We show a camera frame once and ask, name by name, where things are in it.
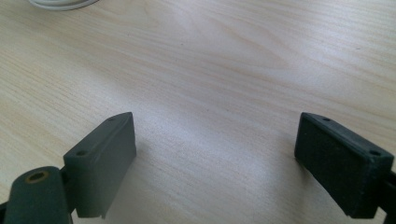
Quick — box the white round dish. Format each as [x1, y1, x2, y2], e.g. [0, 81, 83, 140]
[28, 0, 100, 11]

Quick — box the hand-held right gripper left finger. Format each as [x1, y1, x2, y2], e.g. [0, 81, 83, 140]
[63, 111, 137, 219]

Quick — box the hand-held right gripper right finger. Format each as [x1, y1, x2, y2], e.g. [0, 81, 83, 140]
[293, 112, 395, 219]

